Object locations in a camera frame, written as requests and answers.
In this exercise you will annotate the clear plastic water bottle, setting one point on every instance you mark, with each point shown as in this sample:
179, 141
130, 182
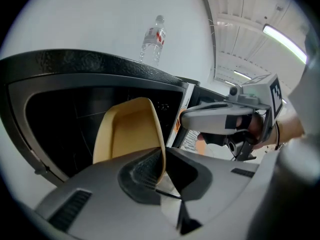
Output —
153, 44

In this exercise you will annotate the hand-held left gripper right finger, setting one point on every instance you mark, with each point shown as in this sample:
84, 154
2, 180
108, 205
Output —
225, 191

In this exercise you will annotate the person's right forearm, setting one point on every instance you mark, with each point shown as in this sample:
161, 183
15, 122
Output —
291, 129

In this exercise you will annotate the person's right hand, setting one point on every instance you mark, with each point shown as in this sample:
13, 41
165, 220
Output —
252, 126

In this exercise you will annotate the ceiling tube light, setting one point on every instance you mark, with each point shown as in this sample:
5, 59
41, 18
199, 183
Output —
242, 75
285, 42

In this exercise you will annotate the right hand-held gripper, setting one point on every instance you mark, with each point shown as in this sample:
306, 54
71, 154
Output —
260, 94

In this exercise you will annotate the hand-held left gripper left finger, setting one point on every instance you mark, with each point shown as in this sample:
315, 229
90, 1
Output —
100, 191

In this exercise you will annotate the beige plastic tray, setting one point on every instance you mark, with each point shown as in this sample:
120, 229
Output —
130, 131

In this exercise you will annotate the black cabinet with glass door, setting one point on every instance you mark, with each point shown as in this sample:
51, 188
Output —
75, 66

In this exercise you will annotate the black white striped blanket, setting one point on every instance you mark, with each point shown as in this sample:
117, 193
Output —
191, 140

